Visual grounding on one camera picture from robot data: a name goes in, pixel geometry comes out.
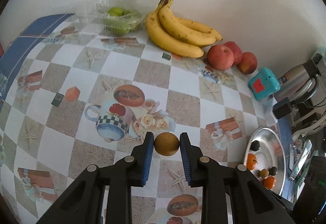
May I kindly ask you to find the red apple right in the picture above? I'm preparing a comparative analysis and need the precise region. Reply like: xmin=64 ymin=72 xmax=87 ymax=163
xmin=237 ymin=52 xmax=258 ymax=75

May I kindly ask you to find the black power adapter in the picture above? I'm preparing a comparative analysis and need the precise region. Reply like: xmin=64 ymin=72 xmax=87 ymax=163
xmin=272 ymin=97 xmax=292 ymax=120

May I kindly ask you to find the red apple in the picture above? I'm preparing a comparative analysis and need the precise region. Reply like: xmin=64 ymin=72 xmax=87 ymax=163
xmin=237 ymin=52 xmax=258 ymax=75
xmin=224 ymin=42 xmax=243 ymax=65
xmin=207 ymin=44 xmax=234 ymax=71

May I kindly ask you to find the red apple left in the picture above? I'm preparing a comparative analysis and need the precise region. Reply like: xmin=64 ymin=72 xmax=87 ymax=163
xmin=207 ymin=44 xmax=234 ymax=71

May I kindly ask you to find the clear box of green fruit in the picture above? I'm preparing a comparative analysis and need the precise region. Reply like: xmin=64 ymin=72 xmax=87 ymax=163
xmin=75 ymin=0 xmax=148 ymax=36

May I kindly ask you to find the small brown fruit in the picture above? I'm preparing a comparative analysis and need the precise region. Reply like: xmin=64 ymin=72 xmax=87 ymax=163
xmin=154 ymin=132 xmax=180 ymax=156

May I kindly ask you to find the yellow banana bunch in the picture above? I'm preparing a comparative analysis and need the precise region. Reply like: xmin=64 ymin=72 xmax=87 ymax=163
xmin=145 ymin=0 xmax=223 ymax=58

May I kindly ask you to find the dark plum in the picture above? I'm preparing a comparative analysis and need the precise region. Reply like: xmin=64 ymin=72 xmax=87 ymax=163
xmin=250 ymin=140 xmax=260 ymax=152
xmin=269 ymin=166 xmax=278 ymax=176

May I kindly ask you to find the silver metal plate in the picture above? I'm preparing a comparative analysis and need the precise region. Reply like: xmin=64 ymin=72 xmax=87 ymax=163
xmin=243 ymin=126 xmax=286 ymax=195

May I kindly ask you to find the orange tangerine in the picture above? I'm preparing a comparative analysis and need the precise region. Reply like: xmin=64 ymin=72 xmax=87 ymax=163
xmin=263 ymin=176 xmax=276 ymax=190
xmin=247 ymin=153 xmax=258 ymax=170

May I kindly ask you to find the dark plum on plate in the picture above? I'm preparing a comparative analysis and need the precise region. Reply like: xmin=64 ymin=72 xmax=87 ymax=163
xmin=250 ymin=140 xmax=260 ymax=152

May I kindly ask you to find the red apple middle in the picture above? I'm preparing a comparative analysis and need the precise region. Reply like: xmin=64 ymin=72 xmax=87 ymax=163
xmin=224 ymin=42 xmax=243 ymax=65

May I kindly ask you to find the teal plastic box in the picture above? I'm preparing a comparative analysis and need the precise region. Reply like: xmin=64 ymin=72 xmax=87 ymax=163
xmin=248 ymin=67 xmax=281 ymax=100

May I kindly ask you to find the brown round fruit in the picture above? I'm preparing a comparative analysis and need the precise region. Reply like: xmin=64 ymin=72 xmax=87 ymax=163
xmin=259 ymin=168 xmax=269 ymax=178

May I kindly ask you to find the orange tangerine on plate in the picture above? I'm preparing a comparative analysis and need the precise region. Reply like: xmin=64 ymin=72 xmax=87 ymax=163
xmin=247 ymin=153 xmax=258 ymax=170

